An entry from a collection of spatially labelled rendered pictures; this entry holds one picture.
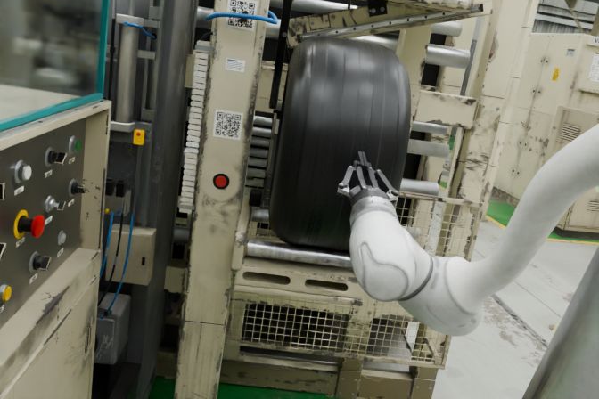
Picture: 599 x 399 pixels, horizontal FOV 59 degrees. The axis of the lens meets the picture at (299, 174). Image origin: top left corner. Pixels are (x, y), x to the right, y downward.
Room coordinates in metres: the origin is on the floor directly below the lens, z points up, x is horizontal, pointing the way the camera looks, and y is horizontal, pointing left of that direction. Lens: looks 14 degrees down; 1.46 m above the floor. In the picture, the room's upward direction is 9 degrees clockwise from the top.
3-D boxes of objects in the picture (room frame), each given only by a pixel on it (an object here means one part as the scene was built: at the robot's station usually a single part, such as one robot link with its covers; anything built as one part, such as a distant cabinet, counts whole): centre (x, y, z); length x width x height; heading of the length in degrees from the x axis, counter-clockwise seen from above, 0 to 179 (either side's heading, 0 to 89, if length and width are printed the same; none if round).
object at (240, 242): (1.50, 0.14, 0.90); 0.40 x 0.03 x 0.10; 4
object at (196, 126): (1.44, 0.30, 1.19); 0.05 x 0.04 x 0.48; 4
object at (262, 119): (1.88, 0.21, 1.05); 0.20 x 0.15 x 0.30; 94
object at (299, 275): (1.38, -0.05, 0.84); 0.36 x 0.09 x 0.06; 94
